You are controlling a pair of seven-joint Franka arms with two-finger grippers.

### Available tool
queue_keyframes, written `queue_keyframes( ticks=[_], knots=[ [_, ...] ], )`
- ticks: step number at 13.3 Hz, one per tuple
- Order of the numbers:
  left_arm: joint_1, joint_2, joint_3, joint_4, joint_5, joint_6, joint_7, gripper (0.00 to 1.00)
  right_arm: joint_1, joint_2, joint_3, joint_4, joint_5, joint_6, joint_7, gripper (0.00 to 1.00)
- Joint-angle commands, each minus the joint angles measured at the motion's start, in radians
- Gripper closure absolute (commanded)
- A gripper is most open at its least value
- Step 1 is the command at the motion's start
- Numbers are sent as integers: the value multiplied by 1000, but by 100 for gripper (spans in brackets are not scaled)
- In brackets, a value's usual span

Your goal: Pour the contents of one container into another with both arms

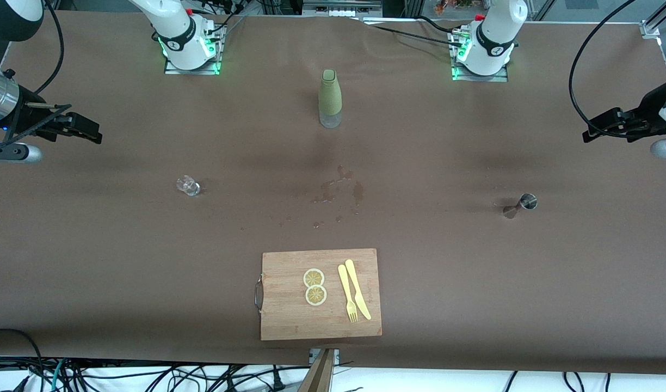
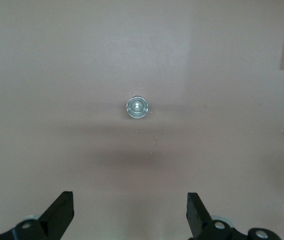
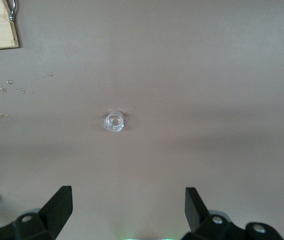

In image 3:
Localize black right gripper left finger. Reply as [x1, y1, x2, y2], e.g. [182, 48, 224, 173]
[0, 185, 73, 240]

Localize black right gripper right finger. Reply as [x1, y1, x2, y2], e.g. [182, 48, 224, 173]
[181, 186, 284, 240]

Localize small clear glass beaker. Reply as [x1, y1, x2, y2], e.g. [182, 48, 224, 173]
[103, 109, 125, 133]

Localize spilled water drops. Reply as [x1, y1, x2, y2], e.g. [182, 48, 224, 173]
[0, 72, 55, 123]

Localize brown table cover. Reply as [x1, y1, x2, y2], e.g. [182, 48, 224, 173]
[0, 0, 284, 240]

